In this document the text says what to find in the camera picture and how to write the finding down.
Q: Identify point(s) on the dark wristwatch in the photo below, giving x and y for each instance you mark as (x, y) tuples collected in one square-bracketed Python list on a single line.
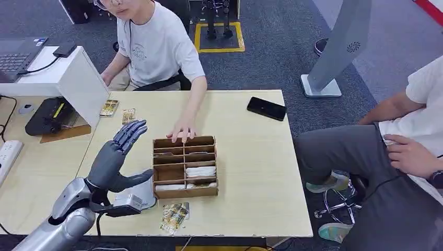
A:
[(436, 179)]

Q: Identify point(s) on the grey stand with white base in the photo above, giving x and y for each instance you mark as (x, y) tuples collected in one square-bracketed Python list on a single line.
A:
[(335, 45)]

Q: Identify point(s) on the grey laptop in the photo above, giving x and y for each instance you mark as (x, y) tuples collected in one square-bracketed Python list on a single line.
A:
[(17, 59)]

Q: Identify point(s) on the black smartphone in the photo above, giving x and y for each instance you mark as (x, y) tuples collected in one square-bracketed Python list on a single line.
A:
[(266, 108)]

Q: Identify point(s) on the clear eyeglasses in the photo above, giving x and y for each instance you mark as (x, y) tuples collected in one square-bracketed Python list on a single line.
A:
[(100, 5)]

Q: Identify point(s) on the black cabinet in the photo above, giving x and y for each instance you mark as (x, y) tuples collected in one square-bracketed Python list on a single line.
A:
[(74, 10)]

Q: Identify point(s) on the black power adapter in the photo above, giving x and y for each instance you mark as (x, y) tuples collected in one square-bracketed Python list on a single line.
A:
[(64, 50)]

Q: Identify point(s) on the seated person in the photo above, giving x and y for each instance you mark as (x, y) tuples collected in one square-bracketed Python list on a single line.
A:
[(346, 152)]

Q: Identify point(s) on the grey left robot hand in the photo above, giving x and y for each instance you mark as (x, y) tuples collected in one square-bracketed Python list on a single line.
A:
[(107, 166)]

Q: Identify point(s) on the wooden card box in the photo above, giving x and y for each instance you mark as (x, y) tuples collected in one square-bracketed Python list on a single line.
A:
[(173, 173)]

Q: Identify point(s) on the black round base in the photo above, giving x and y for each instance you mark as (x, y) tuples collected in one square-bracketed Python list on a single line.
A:
[(320, 48)]

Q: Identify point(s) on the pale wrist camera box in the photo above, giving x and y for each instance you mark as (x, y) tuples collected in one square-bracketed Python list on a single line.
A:
[(128, 203)]

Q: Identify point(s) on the printed card stack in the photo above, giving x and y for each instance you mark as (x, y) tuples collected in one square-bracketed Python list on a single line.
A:
[(109, 107)]

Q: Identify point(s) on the white card stack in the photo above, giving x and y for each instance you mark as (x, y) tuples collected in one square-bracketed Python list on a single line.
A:
[(202, 185), (200, 171), (169, 187)]

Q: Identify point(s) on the seated person's left hand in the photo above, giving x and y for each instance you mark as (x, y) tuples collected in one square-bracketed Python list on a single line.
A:
[(412, 156)]

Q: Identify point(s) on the person's left hand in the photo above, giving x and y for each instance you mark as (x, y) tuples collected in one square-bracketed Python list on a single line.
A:
[(183, 130)]

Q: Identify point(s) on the white power strip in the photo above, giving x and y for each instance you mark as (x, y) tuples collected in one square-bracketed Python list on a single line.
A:
[(8, 156)]

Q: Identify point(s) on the chrome stool base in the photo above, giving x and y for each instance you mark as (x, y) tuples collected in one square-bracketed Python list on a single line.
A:
[(337, 206)]

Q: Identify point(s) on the red floor tape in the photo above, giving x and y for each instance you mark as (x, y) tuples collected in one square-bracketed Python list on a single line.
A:
[(431, 9)]

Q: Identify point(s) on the background robot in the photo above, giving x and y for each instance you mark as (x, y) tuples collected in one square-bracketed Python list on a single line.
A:
[(211, 20)]

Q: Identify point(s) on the black desktop device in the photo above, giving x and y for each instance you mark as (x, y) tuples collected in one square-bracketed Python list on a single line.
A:
[(48, 117)]

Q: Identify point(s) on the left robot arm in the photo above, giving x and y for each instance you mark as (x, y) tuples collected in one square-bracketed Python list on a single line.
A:
[(69, 225)]

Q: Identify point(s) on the white desk riser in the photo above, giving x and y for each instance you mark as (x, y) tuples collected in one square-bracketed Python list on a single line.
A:
[(79, 86)]

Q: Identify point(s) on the grey round puck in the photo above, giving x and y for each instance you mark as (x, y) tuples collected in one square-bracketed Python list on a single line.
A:
[(26, 109)]

